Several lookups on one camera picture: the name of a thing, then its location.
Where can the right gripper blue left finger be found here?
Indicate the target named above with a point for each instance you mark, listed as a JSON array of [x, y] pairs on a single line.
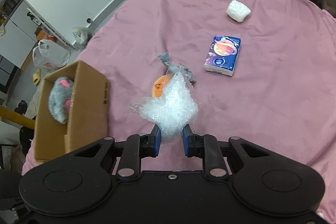
[[150, 143]]

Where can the brown cardboard box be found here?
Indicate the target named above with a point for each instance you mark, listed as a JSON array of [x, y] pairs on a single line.
[[88, 118]]

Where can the small clear trash bag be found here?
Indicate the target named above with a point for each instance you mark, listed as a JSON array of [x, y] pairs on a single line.
[[81, 35]]

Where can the clear bubble wrap bag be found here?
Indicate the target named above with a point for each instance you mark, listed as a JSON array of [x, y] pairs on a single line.
[[173, 110]]

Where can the hamburger squishy toy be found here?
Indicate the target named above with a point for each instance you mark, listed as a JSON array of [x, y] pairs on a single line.
[[159, 85]]

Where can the small grey plush keychain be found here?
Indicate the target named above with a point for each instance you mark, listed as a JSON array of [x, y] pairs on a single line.
[[165, 58]]

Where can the pink bed sheet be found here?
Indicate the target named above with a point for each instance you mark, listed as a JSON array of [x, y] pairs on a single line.
[[269, 130]]

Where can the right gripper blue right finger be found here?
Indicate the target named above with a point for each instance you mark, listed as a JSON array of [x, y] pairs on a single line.
[[193, 144]]

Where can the blue tissue pack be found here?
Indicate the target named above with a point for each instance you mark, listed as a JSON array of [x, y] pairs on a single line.
[[222, 56]]

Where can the yellow slipper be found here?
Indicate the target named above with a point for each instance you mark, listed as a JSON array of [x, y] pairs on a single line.
[[37, 77]]

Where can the white cloth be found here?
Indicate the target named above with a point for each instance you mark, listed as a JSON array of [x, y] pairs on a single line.
[[237, 11]]

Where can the grey pink plush toy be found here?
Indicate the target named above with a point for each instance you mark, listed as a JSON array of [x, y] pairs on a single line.
[[60, 99]]

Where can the white plastic shopping bag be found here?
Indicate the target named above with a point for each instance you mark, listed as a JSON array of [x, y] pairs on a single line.
[[48, 54]]

